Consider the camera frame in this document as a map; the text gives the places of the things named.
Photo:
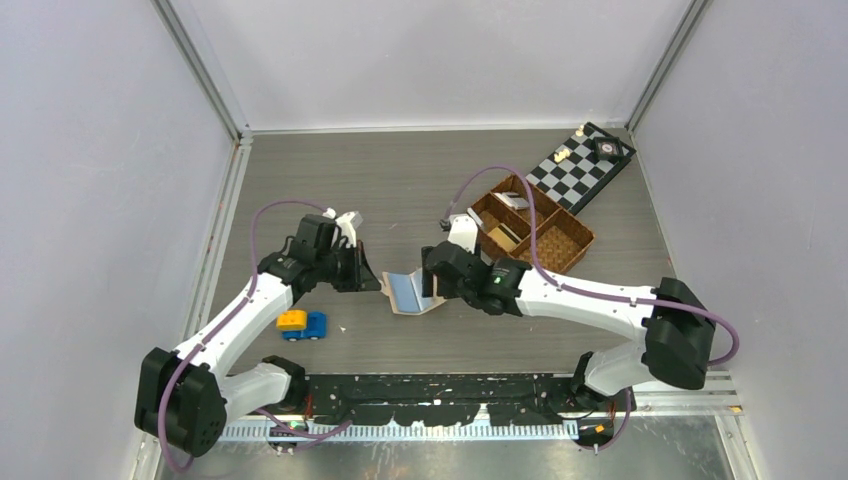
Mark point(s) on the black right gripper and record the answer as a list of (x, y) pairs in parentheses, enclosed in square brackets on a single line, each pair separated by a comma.
[(427, 275)]

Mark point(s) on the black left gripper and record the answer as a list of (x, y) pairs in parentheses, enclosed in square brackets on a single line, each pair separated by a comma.
[(361, 278)]

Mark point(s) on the beige leather card holder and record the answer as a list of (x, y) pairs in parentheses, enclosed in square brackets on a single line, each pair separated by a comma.
[(405, 294)]

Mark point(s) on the gold black-striped card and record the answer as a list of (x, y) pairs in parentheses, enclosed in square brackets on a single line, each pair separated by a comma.
[(505, 237)]

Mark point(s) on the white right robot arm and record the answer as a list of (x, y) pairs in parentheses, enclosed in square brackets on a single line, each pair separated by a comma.
[(668, 335)]

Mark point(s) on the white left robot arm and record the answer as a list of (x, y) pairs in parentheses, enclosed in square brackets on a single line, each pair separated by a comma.
[(187, 395)]

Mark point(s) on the flat white card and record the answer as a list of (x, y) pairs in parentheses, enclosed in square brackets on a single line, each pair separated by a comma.
[(476, 218)]

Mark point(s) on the blue yellow toy car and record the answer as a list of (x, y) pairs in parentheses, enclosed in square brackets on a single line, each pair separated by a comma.
[(297, 325)]

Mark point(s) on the woven wicker divided basket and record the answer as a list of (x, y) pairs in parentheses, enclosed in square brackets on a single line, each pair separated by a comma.
[(549, 233)]

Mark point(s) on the black white chessboard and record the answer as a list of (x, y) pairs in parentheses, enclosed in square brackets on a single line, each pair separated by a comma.
[(575, 182)]

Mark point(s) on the small black square box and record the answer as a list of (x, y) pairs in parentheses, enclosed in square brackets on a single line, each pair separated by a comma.
[(608, 149)]

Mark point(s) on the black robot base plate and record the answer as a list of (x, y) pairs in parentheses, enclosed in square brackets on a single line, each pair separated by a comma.
[(525, 399)]

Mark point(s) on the aluminium frame rail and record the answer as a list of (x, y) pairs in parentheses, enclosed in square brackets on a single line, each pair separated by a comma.
[(182, 22)]

